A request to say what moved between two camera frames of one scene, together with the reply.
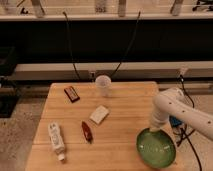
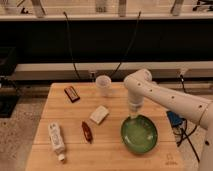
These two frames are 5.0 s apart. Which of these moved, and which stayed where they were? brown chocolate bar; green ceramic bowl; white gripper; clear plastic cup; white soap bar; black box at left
Moved: white gripper; green ceramic bowl
Stayed: black box at left; brown chocolate bar; white soap bar; clear plastic cup
